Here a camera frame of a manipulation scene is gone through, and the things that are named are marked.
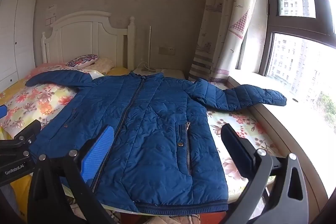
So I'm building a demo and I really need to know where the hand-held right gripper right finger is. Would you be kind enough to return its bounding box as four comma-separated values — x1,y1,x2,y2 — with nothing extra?
220,123,310,224

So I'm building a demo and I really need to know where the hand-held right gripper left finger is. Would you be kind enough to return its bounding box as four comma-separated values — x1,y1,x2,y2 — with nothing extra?
28,124,116,224

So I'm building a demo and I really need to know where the blue quilted jacket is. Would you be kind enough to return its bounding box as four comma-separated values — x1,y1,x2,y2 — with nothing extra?
25,70,287,214

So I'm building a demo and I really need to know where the pink floral blanket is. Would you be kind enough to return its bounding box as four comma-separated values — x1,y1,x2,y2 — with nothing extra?
28,63,69,78

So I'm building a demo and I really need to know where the window sill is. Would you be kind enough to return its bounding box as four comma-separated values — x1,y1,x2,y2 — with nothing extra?
227,70,336,201

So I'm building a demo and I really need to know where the white wardrobe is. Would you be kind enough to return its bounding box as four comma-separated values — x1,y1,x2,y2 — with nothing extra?
0,0,40,85

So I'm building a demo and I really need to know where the purple patterned pillow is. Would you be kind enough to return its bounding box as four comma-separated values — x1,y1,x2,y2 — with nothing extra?
66,54,99,67

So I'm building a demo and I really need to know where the beige pillow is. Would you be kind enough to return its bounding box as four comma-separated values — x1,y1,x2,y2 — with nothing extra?
91,57,115,74

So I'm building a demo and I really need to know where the white nightstand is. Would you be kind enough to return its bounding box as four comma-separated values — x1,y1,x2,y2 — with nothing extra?
133,68,184,80

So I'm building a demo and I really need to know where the white bed headboard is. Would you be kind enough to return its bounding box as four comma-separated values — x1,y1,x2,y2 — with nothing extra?
41,11,137,70

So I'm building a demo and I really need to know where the sailboat print curtain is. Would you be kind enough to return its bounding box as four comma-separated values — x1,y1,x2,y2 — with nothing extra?
188,0,263,84

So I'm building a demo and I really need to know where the dark framed window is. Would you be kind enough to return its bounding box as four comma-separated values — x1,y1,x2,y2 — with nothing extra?
235,0,336,140

